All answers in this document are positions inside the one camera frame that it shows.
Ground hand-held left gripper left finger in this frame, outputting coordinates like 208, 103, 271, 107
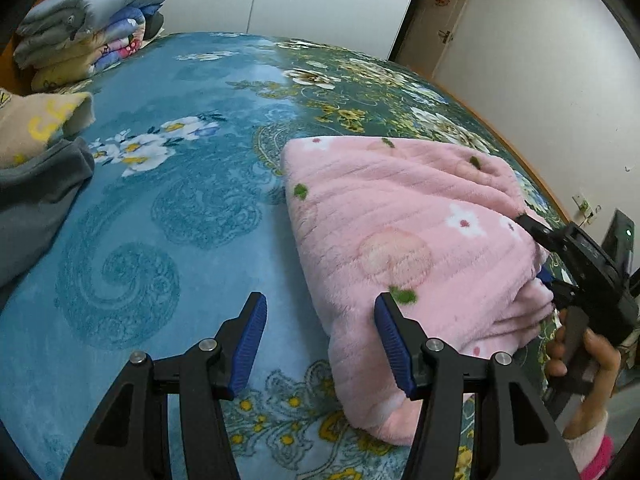
62, 291, 268, 480

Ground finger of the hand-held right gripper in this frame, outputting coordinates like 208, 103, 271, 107
535, 265, 576, 311
515, 214, 571, 261

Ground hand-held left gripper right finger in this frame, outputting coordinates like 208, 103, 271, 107
374, 291, 581, 480

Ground pink fleece garment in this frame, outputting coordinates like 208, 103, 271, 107
279, 135, 558, 448

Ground person's right hand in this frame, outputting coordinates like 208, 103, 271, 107
544, 307, 623, 433

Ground teal floral bedspread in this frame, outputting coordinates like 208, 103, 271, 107
0, 31, 573, 480

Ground beige wooden door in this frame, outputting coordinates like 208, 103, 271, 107
390, 0, 476, 78

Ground beige cloth with yellow print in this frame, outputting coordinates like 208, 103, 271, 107
0, 87, 96, 168

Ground colourful floral folded quilt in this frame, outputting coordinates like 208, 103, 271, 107
90, 5, 165, 73

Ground beige yellow folded quilt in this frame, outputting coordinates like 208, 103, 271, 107
30, 47, 98, 95

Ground black folded cloth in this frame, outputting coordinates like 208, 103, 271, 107
144, 10, 166, 43

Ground white wardrobe with black stripe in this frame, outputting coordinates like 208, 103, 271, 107
112, 0, 428, 58

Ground grey-blue folded quilt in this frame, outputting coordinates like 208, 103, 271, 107
14, 0, 172, 68

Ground wall socket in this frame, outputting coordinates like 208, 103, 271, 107
572, 192, 603, 223

